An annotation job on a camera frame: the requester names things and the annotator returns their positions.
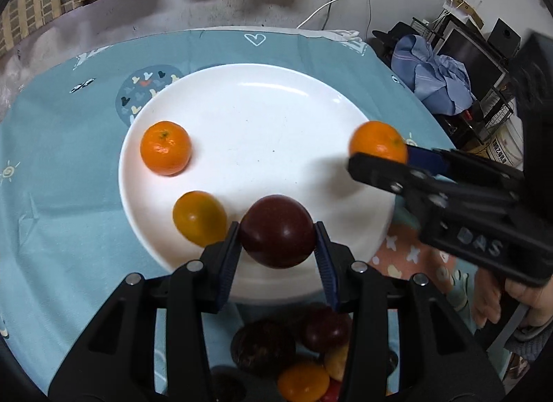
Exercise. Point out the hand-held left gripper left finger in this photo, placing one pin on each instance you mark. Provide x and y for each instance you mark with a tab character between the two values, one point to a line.
227	264

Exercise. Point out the teal printed tablecloth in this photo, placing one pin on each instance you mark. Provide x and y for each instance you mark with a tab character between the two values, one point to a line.
65	194

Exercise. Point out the blue clothes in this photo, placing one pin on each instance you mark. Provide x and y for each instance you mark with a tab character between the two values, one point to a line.
432	74

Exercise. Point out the yellow passion fruit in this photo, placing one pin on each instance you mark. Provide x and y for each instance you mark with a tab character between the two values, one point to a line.
337	361

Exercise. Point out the black monitor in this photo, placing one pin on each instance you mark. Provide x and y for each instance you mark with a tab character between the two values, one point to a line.
471	54

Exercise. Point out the small red fruit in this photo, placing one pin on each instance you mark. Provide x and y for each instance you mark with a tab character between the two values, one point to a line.
332	392

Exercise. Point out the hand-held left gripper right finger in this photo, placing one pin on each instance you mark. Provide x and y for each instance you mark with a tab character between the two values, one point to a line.
325	268

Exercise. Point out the dark red plum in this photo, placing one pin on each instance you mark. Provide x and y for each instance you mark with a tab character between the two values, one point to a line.
326	328
276	231

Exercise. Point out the black hat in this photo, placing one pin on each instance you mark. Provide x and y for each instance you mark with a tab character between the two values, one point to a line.
391	41

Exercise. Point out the black speaker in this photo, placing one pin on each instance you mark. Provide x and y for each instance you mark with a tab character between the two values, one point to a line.
504	37

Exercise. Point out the yellow orange round fruit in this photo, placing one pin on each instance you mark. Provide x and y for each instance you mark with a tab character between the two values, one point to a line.
199	217

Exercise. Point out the white bucket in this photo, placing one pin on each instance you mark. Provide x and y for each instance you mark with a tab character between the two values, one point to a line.
507	145

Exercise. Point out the cardboard box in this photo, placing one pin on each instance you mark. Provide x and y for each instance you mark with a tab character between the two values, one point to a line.
464	7

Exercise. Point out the white round plate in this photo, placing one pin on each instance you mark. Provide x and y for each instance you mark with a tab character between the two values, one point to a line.
259	125

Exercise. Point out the dark purple plum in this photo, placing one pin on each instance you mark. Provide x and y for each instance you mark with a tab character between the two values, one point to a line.
227	384
391	361

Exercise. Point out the person's right hand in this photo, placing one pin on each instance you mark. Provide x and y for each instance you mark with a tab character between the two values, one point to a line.
488	298

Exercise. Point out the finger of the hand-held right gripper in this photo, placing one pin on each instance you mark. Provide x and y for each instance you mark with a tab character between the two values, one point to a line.
380	173
425	160

